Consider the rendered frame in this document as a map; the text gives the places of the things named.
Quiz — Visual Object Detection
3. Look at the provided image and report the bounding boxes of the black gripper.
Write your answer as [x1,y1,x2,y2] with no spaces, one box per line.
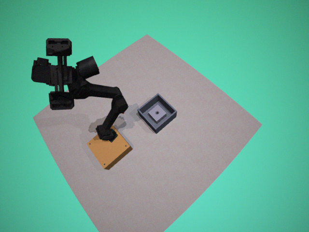
[46,38,75,110]

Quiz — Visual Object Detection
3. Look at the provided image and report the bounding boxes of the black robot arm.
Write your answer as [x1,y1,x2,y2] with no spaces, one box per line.
[31,56,128,143]

